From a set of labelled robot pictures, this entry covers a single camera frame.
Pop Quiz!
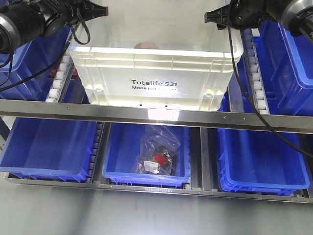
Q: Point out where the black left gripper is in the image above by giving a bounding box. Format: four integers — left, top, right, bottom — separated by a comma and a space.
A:
59, 0, 109, 24

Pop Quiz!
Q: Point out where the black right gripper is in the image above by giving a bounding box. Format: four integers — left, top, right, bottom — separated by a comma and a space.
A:
204, 0, 267, 30

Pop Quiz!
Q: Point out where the pink plush ball yellow trim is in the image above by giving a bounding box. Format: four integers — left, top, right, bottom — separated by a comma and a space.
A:
134, 42, 160, 49

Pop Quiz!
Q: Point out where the white plastic tote box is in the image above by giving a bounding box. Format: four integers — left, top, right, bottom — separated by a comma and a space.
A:
69, 0, 243, 111

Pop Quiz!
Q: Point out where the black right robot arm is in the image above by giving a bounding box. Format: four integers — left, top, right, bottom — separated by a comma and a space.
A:
204, 0, 313, 41

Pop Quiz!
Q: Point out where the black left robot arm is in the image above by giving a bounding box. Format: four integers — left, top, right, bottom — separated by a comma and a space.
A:
0, 0, 109, 54

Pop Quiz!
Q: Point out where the white roller track right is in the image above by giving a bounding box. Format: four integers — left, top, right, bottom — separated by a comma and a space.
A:
242, 29, 270, 115

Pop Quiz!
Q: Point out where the white roller track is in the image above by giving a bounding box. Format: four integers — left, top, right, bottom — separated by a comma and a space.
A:
242, 29, 270, 115
45, 54, 72, 102

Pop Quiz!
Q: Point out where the white roller track left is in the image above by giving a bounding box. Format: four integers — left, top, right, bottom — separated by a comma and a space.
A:
45, 54, 72, 102

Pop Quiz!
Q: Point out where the blue plastic bin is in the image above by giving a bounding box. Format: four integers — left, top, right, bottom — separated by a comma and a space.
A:
216, 129, 310, 196
239, 21, 313, 116

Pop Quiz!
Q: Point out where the blue bin upper left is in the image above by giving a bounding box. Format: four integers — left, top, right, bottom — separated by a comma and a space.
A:
0, 26, 69, 100

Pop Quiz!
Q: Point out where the blue bin lower middle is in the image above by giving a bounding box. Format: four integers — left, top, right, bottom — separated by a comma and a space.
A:
102, 123, 190, 188

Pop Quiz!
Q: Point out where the blue bin lower left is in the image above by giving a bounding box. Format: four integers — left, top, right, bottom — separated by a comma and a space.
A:
0, 117, 96, 182

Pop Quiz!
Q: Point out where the clear bag of parts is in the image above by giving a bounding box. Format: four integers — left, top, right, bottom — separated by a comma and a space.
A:
133, 125, 181, 176

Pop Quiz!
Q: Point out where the black cable right side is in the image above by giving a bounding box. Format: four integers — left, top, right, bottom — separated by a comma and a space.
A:
227, 24, 313, 159

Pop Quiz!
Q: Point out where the black cable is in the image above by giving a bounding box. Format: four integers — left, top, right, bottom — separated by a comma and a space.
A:
0, 14, 91, 94
227, 24, 313, 159

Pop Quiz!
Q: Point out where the black cable left side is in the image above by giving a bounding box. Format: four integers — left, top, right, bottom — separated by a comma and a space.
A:
0, 14, 91, 94

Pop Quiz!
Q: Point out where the grey metal shelf frame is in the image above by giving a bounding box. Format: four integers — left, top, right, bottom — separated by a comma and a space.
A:
0, 100, 313, 204

